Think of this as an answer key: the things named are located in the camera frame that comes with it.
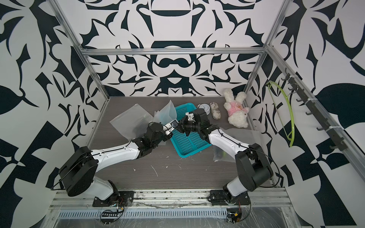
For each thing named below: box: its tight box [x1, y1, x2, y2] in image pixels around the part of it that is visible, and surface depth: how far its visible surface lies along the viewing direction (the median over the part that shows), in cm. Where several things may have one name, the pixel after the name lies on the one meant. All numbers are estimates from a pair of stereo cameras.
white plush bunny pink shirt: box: [223, 88, 250, 129], surface depth 104 cm
